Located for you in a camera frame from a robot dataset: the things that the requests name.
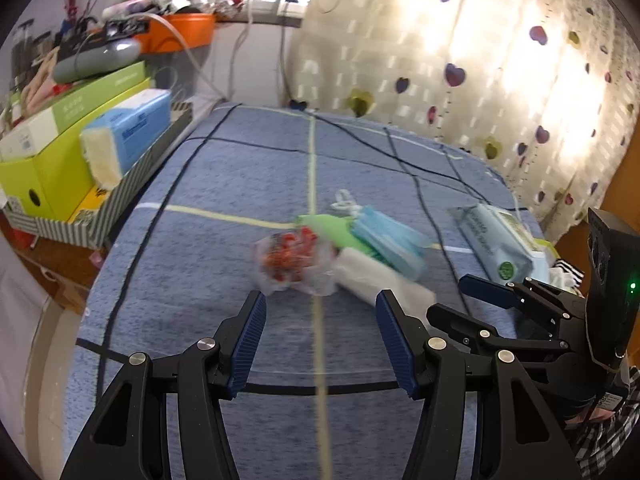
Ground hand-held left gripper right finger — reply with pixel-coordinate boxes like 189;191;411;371
375;289;583;480

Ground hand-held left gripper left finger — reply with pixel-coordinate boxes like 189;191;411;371
60;290;268;480

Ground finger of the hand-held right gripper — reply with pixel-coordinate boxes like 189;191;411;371
459;274;586;341
427;304;571;363

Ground black white striped sock ball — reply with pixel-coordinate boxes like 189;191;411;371
550;259;585;291

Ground green white tray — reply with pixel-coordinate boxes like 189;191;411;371
530;237;566;261

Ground white waffle towel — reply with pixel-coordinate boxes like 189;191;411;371
332;249;436;311

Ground clear bag with red contents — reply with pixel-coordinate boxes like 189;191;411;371
252;227;341;297

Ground blue face masks bundle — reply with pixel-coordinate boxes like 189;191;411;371
332;189;431;281

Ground green pouch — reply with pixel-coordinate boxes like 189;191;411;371
295;213;381;261

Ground person's right forearm plaid sleeve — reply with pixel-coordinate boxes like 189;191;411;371
565;367;640;480

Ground light blue soft pack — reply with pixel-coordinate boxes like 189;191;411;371
525;247;558;281

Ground person's right hand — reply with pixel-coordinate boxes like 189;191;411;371
575;407;623;426

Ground teal wet wipes pack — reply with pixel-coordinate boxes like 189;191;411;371
447;203;541;283

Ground wooden wardrobe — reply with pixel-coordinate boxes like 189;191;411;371
595;160;640;241

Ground blue checked bed blanket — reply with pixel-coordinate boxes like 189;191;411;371
70;102;556;480

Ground yellow packet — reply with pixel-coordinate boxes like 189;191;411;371
67;185;113;226

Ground blue tissue pack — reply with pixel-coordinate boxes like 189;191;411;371
80;88;172;188

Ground heart print curtain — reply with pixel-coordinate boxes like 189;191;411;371
287;0;640;241

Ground lime storage box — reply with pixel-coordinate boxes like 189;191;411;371
0;77;153;223

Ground olive green flat box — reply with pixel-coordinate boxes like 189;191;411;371
0;60;148;163

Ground orange tray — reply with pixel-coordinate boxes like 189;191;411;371
135;12;217;56

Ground grey oval speaker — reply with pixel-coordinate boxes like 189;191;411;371
52;39;143;83

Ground white tube cable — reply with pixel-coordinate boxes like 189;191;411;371
147;15;223;98

